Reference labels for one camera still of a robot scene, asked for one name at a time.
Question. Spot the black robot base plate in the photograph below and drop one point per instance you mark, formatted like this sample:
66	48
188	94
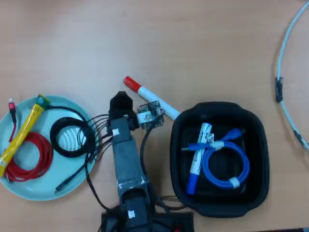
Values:
171	222

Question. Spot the light blue round plate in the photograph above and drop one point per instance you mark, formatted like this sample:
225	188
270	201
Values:
36	188

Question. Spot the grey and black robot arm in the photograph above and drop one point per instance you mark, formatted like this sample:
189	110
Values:
125	157

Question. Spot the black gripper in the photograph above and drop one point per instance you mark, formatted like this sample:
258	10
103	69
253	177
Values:
120	104

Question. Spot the yellow tube with green cap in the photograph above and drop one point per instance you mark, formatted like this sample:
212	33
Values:
24	130

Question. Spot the white marker with red cap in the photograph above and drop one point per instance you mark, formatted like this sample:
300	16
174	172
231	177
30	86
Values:
149	95

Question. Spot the black plastic tray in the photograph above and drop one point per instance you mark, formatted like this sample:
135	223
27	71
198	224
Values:
257	145

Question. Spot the white marker with blue cap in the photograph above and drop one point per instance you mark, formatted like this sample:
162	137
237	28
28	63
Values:
196	164

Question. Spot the bare camera circuit board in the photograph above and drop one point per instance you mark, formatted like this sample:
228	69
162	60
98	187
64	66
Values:
147	117

